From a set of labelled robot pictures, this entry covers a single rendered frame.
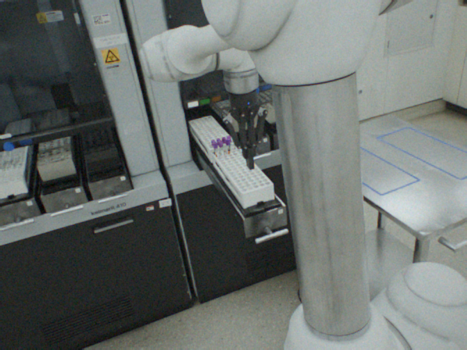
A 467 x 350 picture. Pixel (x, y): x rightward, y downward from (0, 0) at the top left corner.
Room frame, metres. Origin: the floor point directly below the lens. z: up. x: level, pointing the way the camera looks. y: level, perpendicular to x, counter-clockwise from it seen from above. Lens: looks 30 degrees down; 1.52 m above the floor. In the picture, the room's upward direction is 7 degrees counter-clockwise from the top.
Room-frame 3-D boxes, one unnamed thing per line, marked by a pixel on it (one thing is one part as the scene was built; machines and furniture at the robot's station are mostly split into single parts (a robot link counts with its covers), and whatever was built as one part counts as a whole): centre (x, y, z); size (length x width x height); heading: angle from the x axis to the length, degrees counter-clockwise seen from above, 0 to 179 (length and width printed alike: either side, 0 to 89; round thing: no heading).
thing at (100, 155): (1.35, 0.49, 0.85); 0.12 x 0.02 x 0.06; 108
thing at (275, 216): (1.27, 0.04, 0.78); 0.73 x 0.14 x 0.09; 18
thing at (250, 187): (1.14, 0.00, 0.83); 0.30 x 0.10 x 0.06; 18
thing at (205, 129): (1.44, 0.10, 0.83); 0.30 x 0.10 x 0.06; 18
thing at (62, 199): (1.53, 0.71, 0.78); 0.73 x 0.14 x 0.09; 18
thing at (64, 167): (1.31, 0.64, 0.85); 0.12 x 0.02 x 0.06; 108
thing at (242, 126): (1.04, -0.02, 1.04); 0.04 x 0.01 x 0.11; 17
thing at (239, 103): (1.04, -0.03, 1.11); 0.08 x 0.07 x 0.09; 107
